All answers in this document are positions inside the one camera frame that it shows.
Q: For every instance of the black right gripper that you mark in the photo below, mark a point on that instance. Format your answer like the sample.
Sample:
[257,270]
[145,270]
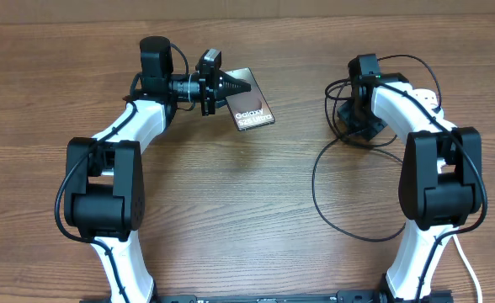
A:
[367,133]

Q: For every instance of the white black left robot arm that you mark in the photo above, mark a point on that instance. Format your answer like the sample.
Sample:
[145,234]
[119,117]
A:
[101,200]

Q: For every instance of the white power strip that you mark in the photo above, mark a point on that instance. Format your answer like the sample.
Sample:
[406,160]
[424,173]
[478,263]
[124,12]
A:
[427,98]

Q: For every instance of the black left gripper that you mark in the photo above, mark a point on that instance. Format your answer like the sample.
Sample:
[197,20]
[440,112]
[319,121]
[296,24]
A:
[211,84]

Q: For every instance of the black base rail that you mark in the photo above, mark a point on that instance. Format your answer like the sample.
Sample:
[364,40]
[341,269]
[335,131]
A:
[268,299]

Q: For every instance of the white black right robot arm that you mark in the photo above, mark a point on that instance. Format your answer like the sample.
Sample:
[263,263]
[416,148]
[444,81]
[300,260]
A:
[441,176]

